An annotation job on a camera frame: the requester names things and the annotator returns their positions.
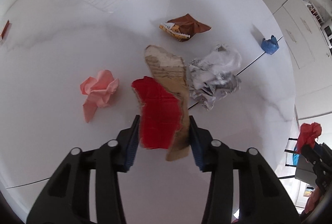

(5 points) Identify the torn red brown cardboard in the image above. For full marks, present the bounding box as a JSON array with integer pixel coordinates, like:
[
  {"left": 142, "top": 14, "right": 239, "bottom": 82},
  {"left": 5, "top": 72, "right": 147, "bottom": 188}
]
[{"left": 131, "top": 45, "right": 190, "bottom": 162}]

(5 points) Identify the red paper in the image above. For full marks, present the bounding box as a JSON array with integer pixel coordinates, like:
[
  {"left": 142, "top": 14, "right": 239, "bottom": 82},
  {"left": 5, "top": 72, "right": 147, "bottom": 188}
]
[{"left": 296, "top": 122, "right": 322, "bottom": 154}]

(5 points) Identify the crumpled newspaper ball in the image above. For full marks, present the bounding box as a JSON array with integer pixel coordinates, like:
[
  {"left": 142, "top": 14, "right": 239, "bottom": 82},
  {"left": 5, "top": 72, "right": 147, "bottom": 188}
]
[{"left": 188, "top": 45, "right": 242, "bottom": 111}]

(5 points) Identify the crumpled blue tape wad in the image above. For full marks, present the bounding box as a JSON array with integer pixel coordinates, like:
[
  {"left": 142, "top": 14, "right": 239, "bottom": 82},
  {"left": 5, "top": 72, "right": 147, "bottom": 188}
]
[{"left": 261, "top": 35, "right": 279, "bottom": 55}]

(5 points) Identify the crumpled pink paper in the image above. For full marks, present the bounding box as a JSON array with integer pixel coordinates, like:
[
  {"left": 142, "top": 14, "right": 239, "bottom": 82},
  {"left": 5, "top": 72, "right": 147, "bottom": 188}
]
[{"left": 80, "top": 69, "right": 120, "bottom": 123}]

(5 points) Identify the brown snack wrapper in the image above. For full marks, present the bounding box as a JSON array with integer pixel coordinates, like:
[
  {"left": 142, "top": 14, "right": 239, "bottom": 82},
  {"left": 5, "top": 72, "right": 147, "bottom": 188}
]
[{"left": 159, "top": 14, "right": 211, "bottom": 42}]

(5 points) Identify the white cabinet wall unit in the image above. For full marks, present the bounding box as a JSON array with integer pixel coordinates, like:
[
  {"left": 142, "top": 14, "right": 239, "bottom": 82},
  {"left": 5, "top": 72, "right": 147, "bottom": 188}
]
[{"left": 263, "top": 0, "right": 331, "bottom": 119}]

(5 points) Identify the red and white box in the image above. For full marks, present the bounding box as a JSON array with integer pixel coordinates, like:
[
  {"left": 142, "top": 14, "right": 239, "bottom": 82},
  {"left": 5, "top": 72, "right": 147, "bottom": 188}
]
[{"left": 0, "top": 20, "right": 12, "bottom": 42}]

